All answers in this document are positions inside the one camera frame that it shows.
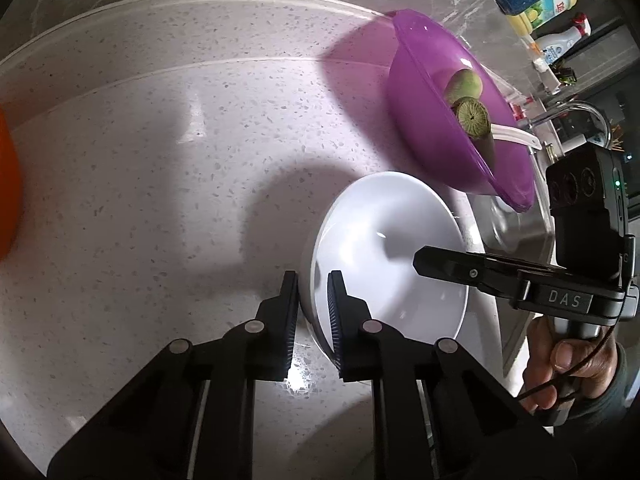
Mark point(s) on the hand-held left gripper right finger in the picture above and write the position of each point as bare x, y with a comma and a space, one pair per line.
333, 327

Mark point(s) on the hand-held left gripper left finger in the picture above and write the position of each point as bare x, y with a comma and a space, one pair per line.
289, 327

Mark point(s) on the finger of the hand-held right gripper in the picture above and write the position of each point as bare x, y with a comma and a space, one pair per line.
450, 262

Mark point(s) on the white bowl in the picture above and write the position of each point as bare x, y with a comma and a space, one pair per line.
390, 240

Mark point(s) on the person's right hand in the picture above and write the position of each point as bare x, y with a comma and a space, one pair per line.
540, 360

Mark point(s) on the chrome faucet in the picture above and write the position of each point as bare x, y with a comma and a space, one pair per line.
575, 107

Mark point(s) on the purple plastic bowl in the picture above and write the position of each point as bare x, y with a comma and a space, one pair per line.
425, 110

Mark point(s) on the white red capped spray bottle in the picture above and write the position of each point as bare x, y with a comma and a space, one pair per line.
557, 45

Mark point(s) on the yellow green bottle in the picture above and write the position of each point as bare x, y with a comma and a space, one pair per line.
542, 7

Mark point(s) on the orange bowl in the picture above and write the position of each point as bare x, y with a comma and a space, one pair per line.
7, 185

